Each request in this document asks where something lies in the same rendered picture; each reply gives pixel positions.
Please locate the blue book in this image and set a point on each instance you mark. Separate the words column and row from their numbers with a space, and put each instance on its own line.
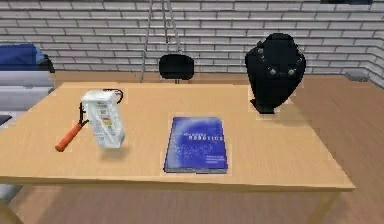
column 196, row 145

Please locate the black chair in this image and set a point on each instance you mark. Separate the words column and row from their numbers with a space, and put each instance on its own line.
column 176, row 66

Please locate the light wooden table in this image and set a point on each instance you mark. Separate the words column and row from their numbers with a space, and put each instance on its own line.
column 266, row 150

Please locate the grey metal tripod stand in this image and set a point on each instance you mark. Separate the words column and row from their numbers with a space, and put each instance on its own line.
column 166, row 30

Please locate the white box with labels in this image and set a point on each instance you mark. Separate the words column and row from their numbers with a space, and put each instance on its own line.
column 104, row 121

